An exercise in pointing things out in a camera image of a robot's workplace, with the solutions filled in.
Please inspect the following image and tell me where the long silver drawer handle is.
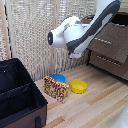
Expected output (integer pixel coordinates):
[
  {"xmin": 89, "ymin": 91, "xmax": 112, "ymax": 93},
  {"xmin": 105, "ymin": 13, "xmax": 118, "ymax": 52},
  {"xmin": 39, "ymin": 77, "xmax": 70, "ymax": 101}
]
[{"xmin": 94, "ymin": 36, "xmax": 113, "ymax": 46}]

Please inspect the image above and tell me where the brown drawer with long handle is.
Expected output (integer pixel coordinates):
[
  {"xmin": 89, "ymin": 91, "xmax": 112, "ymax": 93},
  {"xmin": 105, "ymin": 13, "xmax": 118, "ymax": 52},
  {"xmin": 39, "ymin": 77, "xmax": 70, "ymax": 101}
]
[{"xmin": 87, "ymin": 21, "xmax": 128, "ymax": 64}]

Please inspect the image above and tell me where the blue plastic bowl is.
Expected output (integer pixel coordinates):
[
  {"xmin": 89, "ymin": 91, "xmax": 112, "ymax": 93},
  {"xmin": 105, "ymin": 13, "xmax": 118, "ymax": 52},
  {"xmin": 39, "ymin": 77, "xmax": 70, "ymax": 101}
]
[{"xmin": 50, "ymin": 73, "xmax": 67, "ymax": 84}]

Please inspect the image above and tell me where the yellow plastic bowl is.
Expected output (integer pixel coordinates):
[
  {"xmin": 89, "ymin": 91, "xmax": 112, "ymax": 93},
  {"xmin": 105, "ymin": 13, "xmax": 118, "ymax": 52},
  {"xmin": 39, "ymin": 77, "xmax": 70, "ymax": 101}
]
[{"xmin": 69, "ymin": 79, "xmax": 89, "ymax": 95}]

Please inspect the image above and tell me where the dark wooden drawer cabinet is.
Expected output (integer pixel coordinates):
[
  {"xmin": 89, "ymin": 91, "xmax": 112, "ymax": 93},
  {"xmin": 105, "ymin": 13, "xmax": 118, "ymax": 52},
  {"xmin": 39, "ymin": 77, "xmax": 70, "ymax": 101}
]
[{"xmin": 85, "ymin": 8, "xmax": 128, "ymax": 83}]

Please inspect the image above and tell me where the granola bar cardboard box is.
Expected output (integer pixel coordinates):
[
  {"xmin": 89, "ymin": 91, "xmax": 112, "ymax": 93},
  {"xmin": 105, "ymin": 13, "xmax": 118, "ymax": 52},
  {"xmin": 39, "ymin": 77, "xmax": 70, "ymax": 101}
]
[{"xmin": 43, "ymin": 75, "xmax": 71, "ymax": 104}]

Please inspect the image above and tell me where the bamboo screen partition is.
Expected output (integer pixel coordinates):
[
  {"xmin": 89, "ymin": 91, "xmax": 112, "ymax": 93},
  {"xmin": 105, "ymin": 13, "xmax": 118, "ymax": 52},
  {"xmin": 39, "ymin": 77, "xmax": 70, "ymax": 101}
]
[{"xmin": 0, "ymin": 0, "xmax": 101, "ymax": 82}]

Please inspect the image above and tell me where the black fabric storage bin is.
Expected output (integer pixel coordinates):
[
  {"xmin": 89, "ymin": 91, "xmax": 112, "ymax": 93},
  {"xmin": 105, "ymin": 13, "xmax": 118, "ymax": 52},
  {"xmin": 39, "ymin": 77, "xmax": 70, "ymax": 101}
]
[{"xmin": 0, "ymin": 57, "xmax": 49, "ymax": 128}]

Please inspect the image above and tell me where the short silver drawer handle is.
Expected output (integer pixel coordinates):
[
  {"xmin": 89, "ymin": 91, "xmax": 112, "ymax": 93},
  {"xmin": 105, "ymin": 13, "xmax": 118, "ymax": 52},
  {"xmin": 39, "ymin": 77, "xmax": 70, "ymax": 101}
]
[{"xmin": 97, "ymin": 54, "xmax": 122, "ymax": 67}]

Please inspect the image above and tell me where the brown drawer with short handle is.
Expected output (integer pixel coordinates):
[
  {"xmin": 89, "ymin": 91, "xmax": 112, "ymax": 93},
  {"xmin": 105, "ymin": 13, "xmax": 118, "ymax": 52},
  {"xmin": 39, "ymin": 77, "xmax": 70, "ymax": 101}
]
[{"xmin": 88, "ymin": 49, "xmax": 128, "ymax": 81}]

